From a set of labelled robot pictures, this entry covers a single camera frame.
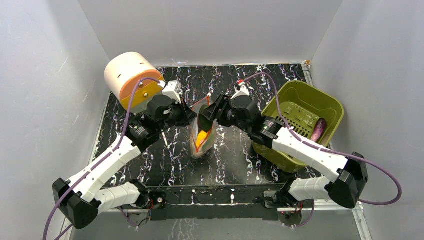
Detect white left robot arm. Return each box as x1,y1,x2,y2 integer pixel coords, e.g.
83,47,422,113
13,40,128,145
52,95,198,230

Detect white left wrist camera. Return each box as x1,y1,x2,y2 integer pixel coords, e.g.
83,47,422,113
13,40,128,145
162,80,182,104

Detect green white pen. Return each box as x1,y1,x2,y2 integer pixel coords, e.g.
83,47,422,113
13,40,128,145
161,132,169,148

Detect clear orange zip top bag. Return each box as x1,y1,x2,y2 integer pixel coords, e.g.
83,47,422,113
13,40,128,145
189,94,217,159

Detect olive green plastic basket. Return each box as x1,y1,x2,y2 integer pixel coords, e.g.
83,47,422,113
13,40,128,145
252,81,344,173

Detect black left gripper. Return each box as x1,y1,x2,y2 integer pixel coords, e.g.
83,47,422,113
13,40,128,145
158,97,198,134

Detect white orange cylindrical drum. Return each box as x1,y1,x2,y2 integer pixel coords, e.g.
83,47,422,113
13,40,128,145
104,52,166,113

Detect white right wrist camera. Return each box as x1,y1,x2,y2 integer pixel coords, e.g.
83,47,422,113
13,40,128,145
230,82,250,100

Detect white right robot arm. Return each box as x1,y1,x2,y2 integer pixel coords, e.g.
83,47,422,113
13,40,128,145
199,94,368,209

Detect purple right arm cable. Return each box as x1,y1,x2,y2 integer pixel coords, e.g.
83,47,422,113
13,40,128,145
237,71,403,206

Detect yellow toy lemon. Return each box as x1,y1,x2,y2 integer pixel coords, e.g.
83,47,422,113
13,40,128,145
195,130,209,150

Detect dark green toy avocado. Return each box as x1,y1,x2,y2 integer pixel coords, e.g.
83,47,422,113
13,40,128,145
198,114,214,133

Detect purple toy eggplant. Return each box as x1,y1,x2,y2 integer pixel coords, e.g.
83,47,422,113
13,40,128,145
310,118,327,143

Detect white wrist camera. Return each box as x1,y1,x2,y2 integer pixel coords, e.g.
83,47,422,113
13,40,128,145
162,80,182,104
230,82,250,100

